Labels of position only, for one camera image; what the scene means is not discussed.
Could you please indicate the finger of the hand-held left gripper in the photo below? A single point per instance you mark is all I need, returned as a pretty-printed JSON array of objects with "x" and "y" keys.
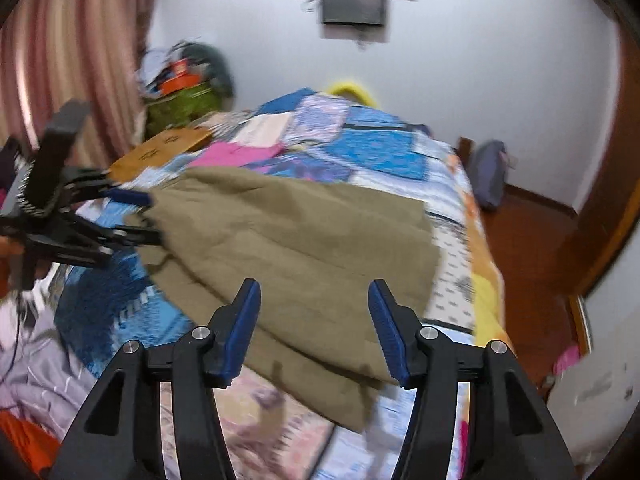
[
  {"x": 131, "y": 196},
  {"x": 135, "y": 237}
]

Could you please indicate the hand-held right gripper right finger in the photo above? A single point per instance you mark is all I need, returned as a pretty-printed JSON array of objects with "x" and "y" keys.
[{"x": 390, "y": 335}]

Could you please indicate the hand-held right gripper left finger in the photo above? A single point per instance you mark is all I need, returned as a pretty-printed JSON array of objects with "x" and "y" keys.
[{"x": 242, "y": 332}]

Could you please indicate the olive green pants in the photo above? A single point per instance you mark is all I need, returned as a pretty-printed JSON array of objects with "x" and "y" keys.
[{"x": 300, "y": 240}]

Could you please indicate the brown stool with cut-outs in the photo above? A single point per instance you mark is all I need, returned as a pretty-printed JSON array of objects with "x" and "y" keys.
[{"x": 160, "y": 149}]

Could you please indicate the green cloth covered table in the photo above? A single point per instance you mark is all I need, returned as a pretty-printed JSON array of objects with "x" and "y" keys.
[{"x": 180, "y": 107}]

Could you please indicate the beige floral blanket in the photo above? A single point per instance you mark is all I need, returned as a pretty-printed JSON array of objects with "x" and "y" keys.
[{"x": 270, "y": 435}]

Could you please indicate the orange box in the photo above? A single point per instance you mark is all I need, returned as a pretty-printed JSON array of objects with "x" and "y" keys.
[{"x": 177, "y": 77}]

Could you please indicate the striped pink curtain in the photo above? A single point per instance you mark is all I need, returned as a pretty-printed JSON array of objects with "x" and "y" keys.
[{"x": 65, "y": 50}]

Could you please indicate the lilac printed cloth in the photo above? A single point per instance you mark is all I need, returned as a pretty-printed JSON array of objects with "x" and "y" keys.
[{"x": 45, "y": 375}]

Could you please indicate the blue patchwork blanket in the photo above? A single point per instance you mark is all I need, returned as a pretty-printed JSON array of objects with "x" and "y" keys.
[{"x": 380, "y": 150}]

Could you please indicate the grey bag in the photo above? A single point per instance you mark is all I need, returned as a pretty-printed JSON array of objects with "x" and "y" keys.
[{"x": 490, "y": 175}]

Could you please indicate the white wardrobe door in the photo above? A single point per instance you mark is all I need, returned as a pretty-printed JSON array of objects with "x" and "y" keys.
[{"x": 600, "y": 390}]

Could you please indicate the orange cloth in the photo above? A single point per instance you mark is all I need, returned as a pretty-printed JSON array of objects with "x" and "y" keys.
[{"x": 25, "y": 440}]

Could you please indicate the wooden wardrobe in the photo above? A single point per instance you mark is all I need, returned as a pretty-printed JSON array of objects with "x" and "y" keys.
[{"x": 612, "y": 160}]

